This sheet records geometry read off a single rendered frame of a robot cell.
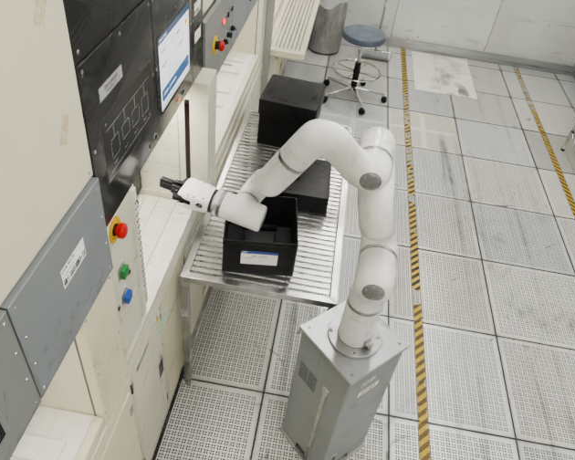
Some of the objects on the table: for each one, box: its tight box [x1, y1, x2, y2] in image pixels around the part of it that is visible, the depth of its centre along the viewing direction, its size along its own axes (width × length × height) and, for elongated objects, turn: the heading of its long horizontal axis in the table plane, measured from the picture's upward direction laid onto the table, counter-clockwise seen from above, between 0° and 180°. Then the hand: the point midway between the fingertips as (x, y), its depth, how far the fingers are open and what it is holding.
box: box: [257, 74, 326, 148], centre depth 271 cm, size 29×29×25 cm
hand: (166, 182), depth 162 cm, fingers closed
